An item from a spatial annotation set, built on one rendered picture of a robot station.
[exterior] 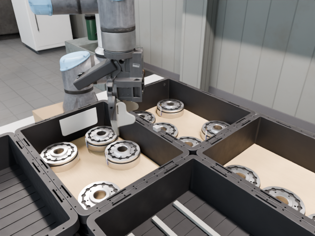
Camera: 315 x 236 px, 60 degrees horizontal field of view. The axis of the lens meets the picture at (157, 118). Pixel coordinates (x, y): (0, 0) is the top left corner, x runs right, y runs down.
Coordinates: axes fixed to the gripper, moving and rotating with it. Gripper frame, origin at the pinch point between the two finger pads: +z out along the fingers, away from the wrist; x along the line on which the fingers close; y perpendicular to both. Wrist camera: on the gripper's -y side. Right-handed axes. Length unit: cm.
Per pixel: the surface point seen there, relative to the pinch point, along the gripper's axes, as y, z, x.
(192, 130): 21.8, 13.7, 19.5
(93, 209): -0.4, 3.7, -24.6
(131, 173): 3.6, 13.7, -3.4
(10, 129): -55, 27, 36
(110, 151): -3.0, 10.5, 2.0
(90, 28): -89, 39, 289
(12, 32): -284, 84, 448
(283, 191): 41.4, 10.8, -10.8
